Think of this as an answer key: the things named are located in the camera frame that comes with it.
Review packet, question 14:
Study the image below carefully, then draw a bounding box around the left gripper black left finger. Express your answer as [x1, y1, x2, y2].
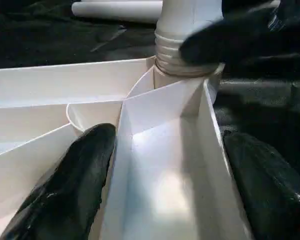
[0, 123, 118, 240]

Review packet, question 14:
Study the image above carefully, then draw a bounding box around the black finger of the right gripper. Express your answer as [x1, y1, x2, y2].
[180, 0, 300, 65]

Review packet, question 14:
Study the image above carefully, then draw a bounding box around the white plastic table top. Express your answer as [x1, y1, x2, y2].
[0, 56, 254, 240]

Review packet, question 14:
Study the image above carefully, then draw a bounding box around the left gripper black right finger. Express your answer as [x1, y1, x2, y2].
[222, 130, 300, 240]

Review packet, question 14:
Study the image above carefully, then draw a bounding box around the white plastic table leg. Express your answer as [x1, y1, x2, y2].
[154, 0, 226, 79]
[71, 0, 164, 24]

